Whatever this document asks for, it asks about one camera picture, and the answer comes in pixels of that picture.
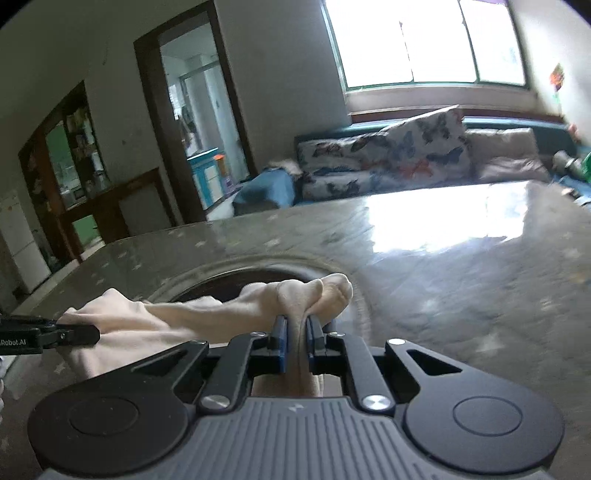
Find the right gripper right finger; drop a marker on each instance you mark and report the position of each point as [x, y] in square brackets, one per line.
[349, 358]

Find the white refrigerator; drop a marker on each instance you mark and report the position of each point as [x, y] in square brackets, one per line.
[18, 237]

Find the cream beige sweater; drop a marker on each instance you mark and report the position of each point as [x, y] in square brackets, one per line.
[133, 330]

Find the blue folded blanket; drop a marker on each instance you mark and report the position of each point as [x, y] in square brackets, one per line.
[273, 189]

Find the beige plain cushion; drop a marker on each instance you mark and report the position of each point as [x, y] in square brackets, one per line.
[506, 155]

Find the dark wooden desk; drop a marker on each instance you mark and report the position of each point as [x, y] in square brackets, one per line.
[105, 208]

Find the green plastic basin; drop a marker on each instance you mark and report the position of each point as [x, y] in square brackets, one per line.
[583, 168]

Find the blue small cabinet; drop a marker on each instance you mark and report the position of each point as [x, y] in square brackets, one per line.
[207, 177]

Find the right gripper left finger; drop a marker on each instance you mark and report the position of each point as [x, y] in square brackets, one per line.
[230, 370]

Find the butterfly print cushion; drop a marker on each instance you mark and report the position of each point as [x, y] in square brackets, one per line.
[429, 150]

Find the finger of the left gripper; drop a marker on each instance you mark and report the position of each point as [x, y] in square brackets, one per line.
[69, 335]

